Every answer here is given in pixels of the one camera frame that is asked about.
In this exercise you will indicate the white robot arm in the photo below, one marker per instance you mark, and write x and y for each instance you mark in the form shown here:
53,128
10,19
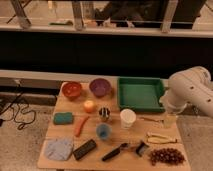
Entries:
192,86

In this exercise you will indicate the small black brush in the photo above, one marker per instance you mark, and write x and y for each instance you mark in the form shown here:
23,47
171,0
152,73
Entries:
141,149

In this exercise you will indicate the orange bowl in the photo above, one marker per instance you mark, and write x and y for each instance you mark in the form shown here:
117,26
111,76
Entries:
72,90

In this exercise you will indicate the green tray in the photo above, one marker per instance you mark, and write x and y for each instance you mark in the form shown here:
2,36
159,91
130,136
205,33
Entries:
140,94

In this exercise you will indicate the teal sponge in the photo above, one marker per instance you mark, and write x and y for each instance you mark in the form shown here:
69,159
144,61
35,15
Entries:
63,118

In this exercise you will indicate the white paper cup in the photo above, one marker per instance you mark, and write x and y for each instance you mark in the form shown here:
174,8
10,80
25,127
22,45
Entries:
127,117

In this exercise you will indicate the yellow apple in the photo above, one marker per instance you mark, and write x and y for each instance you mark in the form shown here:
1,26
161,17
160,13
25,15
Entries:
89,106

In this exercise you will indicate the small striped cup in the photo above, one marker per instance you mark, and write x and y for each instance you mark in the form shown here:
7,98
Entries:
104,114

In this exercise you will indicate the bunch of dark grapes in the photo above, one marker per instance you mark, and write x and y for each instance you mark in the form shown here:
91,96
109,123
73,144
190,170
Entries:
169,156

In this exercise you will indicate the black rectangular block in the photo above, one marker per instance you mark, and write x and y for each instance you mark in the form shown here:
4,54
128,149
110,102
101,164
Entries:
84,149

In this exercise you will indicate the black handled utensil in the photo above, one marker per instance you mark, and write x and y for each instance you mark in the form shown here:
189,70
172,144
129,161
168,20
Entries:
114,152

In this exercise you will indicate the orange carrot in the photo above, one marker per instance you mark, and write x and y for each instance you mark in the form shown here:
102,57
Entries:
79,125

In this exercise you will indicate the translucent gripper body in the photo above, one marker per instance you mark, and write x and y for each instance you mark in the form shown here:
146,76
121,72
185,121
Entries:
169,120

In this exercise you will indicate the purple bowl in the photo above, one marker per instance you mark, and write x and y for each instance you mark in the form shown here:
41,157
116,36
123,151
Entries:
100,87

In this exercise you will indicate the wooden stick utensil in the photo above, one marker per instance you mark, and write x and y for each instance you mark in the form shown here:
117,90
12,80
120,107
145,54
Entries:
151,119

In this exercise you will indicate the yellow banana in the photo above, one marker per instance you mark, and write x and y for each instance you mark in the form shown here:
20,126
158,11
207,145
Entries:
160,139

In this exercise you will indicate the blue cloth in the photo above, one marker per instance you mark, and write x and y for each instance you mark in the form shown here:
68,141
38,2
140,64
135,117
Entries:
59,149

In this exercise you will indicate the blue cup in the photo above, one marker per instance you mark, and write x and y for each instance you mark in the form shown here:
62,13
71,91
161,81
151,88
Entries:
103,131

